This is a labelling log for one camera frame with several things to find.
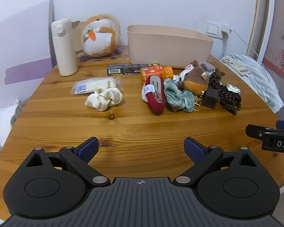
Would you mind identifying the dark brown cube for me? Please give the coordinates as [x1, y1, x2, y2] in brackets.
[202, 87, 218, 109]

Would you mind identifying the brown plush toy keychain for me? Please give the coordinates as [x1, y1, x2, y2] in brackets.
[179, 60, 210, 111]

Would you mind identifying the clear plastic packet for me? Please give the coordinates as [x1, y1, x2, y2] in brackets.
[72, 78, 123, 94]

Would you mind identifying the white scrunchie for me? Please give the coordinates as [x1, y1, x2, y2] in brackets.
[85, 87, 123, 111]

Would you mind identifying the white bedding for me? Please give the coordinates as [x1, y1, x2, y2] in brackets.
[0, 98, 27, 178]

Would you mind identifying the white wall switch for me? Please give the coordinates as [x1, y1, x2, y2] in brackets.
[207, 21, 222, 38]

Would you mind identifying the wooden frame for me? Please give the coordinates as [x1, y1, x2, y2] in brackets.
[246, 0, 276, 62]

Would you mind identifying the orange bottle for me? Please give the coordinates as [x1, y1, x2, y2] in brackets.
[140, 66, 174, 84]

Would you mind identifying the green scrunchie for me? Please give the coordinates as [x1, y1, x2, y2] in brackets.
[163, 79, 196, 112]

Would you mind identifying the long black cardboard box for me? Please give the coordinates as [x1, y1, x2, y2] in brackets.
[107, 63, 161, 76]

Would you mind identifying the red fabric hair clip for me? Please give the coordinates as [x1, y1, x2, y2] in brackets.
[141, 75, 167, 112]

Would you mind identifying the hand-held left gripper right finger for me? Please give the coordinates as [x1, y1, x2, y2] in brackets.
[174, 137, 257, 186]

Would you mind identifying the floral table mat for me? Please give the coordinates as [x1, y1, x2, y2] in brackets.
[75, 45, 130, 63]

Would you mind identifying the dark brown braided scrunchie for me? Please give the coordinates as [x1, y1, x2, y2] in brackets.
[208, 74, 242, 115]

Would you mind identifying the beige plastic container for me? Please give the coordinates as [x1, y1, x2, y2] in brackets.
[127, 25, 214, 69]

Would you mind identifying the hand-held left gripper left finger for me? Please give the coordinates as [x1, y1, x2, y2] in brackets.
[26, 137, 110, 187]

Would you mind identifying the orange white hamster plush toy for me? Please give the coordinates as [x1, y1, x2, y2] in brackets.
[81, 14, 121, 58]

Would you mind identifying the brown antler plush clip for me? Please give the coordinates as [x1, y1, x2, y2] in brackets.
[214, 68, 226, 79]

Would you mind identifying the grey plush toy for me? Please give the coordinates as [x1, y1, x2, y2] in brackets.
[200, 62, 217, 75]

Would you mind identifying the light striped blanket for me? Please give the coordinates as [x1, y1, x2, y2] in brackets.
[219, 54, 284, 113]

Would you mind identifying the white thermos bottle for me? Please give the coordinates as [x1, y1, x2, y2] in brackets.
[51, 19, 78, 77]

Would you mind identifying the white charging cable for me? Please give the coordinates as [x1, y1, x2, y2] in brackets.
[229, 28, 275, 100]

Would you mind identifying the white charger plug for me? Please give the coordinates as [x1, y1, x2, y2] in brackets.
[221, 24, 232, 39]

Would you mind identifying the lavender headboard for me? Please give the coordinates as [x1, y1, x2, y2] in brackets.
[0, 0, 58, 109]

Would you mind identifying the white phone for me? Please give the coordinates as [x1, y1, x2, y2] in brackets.
[221, 56, 242, 69]

